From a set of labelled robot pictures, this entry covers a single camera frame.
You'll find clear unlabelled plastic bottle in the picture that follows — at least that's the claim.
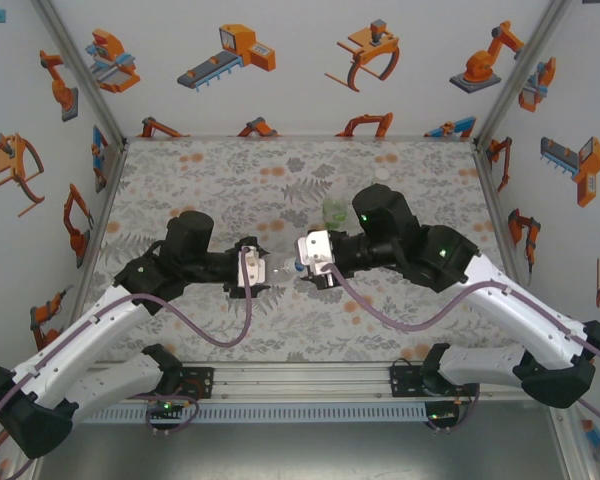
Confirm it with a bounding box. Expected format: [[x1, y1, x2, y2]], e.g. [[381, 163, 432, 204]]
[[267, 252, 301, 287]]

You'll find clear bottle with green label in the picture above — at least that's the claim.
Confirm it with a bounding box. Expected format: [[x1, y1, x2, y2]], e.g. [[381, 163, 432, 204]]
[[321, 196, 350, 232]]

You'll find floral patterned tablecloth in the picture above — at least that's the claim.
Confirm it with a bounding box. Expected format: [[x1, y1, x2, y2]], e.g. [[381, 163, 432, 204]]
[[77, 137, 536, 364]]

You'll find left controller board green light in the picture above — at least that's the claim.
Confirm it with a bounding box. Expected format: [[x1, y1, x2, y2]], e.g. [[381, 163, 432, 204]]
[[146, 399, 182, 420]]

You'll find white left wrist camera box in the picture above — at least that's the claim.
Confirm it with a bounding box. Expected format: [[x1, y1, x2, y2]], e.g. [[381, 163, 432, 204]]
[[237, 247, 269, 290]]

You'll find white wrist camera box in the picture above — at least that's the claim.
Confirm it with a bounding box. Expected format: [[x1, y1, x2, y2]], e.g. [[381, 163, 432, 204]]
[[295, 229, 335, 277], [237, 247, 269, 290]]

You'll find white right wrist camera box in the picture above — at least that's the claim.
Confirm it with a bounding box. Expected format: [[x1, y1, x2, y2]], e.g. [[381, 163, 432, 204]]
[[295, 229, 335, 277]]

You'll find aluminium front mounting rail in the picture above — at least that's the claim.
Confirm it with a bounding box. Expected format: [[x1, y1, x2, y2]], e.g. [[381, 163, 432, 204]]
[[27, 360, 575, 405]]

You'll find aluminium table back rail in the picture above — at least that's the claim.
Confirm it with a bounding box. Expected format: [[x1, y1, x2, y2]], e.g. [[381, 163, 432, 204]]
[[124, 133, 477, 144]]

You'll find aluminium table side rail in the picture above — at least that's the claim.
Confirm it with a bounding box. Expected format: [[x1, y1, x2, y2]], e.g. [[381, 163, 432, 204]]
[[472, 141, 546, 321], [72, 141, 130, 301]]

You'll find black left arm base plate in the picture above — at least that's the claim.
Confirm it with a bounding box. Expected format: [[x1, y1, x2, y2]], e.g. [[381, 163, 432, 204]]
[[122, 366, 216, 400]]

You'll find slotted grey cable duct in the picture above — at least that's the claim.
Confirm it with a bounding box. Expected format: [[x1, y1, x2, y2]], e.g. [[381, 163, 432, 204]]
[[74, 402, 427, 425]]

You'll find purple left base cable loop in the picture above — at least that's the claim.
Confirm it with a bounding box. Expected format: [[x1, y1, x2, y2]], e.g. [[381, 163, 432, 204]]
[[129, 392, 201, 437]]

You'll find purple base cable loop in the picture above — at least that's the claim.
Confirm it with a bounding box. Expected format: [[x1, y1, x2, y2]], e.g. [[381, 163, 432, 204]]
[[129, 392, 201, 437], [426, 387, 482, 435]]

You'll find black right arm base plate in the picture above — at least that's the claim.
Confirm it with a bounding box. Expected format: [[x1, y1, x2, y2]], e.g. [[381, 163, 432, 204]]
[[388, 363, 482, 399]]

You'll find aluminium frame post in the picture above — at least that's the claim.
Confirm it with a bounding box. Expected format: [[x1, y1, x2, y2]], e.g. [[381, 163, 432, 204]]
[[472, 0, 574, 147], [29, 0, 130, 147]]

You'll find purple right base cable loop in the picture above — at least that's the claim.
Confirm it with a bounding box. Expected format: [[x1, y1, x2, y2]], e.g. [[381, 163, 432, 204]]
[[426, 387, 482, 435]]

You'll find aluminium frame leg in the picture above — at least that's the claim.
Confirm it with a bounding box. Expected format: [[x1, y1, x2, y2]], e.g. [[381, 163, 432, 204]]
[[547, 404, 599, 480], [7, 449, 49, 480]]

